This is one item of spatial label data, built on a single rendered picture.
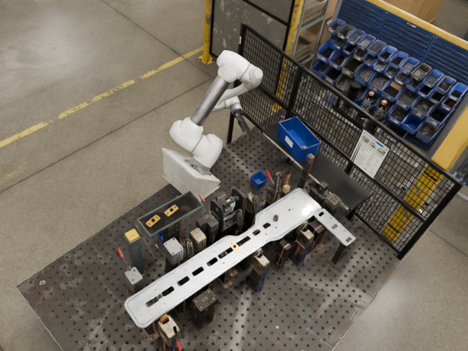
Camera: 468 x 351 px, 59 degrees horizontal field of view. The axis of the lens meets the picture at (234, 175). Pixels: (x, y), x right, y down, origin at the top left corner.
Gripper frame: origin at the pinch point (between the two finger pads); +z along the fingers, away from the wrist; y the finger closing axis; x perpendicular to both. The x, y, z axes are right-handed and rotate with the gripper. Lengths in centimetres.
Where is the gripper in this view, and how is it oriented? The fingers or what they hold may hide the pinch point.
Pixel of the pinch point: (247, 132)
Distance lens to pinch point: 321.7
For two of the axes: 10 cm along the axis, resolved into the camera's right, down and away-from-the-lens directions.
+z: 3.6, 8.5, -3.9
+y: 4.1, 2.3, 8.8
